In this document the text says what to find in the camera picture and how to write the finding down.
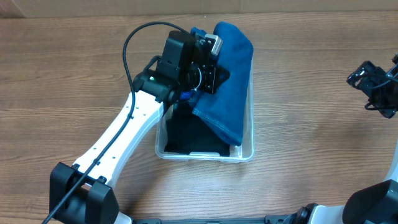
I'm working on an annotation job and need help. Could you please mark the blue denim jeans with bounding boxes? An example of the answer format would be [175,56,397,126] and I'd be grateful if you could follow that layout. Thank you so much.
[188,22,254,146]

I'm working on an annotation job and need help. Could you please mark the black garment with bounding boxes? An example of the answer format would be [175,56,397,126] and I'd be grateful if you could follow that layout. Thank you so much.
[164,103,230,157]

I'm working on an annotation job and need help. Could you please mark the blue sparkly sequin garment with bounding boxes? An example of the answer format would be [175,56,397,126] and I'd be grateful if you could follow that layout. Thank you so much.
[179,90,195,101]

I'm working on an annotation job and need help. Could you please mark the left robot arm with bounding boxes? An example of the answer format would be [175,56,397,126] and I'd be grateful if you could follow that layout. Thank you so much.
[48,29,229,223]

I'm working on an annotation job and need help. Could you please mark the clear plastic storage bin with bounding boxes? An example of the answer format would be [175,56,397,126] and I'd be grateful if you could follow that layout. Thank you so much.
[155,61,256,163]

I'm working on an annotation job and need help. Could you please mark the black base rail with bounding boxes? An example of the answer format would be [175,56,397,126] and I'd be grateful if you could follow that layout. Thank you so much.
[132,215,292,224]

